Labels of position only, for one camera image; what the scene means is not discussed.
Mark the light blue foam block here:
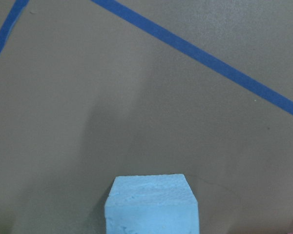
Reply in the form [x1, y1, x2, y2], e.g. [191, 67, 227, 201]
[105, 174, 200, 234]

